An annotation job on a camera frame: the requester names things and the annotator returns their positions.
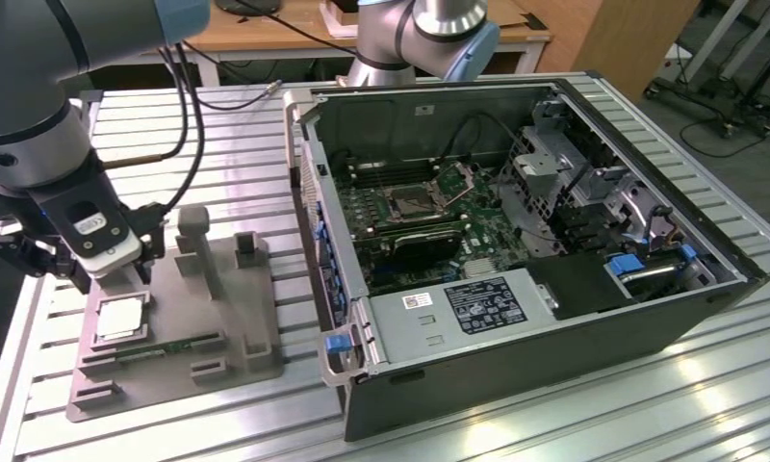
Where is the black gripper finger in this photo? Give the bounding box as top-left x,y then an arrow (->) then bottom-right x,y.
132,223 -> 167,286
0,218 -> 95,295

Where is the silver square CPU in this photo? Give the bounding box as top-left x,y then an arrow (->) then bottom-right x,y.
98,296 -> 151,341

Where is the CPU socket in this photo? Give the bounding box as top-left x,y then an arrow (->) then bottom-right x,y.
384,185 -> 451,225

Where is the black RAM slot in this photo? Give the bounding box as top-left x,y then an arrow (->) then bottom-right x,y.
351,176 -> 440,188
350,170 -> 439,181
347,166 -> 438,176
346,160 -> 438,170

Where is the grey plastic parts rack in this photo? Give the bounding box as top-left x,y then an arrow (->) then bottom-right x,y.
63,204 -> 291,424

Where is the green RAM stick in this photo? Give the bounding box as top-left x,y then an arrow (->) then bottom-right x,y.
115,336 -> 198,362

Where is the graphics card with black cooler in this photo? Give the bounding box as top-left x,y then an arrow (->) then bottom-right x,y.
359,220 -> 466,265

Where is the grey power supply unit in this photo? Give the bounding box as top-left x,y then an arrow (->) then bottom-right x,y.
366,268 -> 560,365

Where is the metal socket cover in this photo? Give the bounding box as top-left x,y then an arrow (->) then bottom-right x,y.
432,161 -> 484,206

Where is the green motherboard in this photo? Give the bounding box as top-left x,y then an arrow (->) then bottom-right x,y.
334,158 -> 535,295

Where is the black round monitor foot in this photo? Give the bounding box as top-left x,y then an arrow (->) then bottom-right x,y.
216,0 -> 284,14

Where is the silver chipset heatsink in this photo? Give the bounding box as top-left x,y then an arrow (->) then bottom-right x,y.
466,257 -> 523,279

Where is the black open PC case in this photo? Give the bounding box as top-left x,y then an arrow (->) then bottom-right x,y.
282,76 -> 770,443

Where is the silver metal drive cage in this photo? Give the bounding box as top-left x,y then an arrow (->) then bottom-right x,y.
498,93 -> 656,261

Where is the black plastic shroud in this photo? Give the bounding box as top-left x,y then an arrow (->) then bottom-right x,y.
526,252 -> 638,321

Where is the wooden desk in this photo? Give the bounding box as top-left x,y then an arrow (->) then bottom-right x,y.
186,0 -> 558,88

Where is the large blue disk clip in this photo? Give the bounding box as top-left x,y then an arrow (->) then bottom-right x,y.
607,254 -> 648,281

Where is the wooden cabinet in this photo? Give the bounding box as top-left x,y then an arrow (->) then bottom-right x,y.
571,0 -> 702,90

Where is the black camera cable with connector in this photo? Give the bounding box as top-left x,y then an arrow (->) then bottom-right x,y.
126,41 -> 208,237

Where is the loose cable with metal plug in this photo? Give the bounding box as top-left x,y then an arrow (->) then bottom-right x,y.
192,80 -> 286,113

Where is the black looped cable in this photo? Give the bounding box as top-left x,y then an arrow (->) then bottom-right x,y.
442,113 -> 522,160

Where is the white metal frame trolley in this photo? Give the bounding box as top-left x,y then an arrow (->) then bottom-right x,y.
646,0 -> 770,141

